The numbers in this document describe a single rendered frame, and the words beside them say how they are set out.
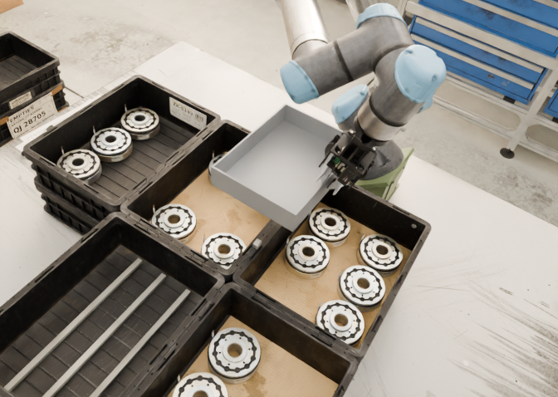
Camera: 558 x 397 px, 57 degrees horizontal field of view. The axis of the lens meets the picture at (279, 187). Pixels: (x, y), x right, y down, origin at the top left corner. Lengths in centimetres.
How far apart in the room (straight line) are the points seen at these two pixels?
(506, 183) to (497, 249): 138
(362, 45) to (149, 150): 76
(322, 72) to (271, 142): 33
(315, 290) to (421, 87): 56
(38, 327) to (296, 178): 60
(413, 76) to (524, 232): 100
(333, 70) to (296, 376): 59
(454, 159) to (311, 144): 185
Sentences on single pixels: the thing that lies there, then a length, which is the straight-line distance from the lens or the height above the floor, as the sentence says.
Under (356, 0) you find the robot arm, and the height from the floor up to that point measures 127.
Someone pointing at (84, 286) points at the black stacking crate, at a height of 83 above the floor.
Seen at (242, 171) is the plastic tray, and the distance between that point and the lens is 108.
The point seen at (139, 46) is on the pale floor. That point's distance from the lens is 337.
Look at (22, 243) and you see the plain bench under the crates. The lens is 145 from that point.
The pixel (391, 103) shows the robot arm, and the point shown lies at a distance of 81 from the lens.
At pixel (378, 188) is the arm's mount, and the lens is 143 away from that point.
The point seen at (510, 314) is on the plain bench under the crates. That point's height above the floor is 70.
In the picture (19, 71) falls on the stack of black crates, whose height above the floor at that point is 49.
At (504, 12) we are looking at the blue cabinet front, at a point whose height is 72.
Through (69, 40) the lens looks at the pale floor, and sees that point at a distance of 346.
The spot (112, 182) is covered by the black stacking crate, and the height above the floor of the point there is 83.
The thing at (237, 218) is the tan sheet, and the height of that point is 83.
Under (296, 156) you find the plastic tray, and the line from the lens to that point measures 112.
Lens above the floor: 181
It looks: 47 degrees down
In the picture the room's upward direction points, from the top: 10 degrees clockwise
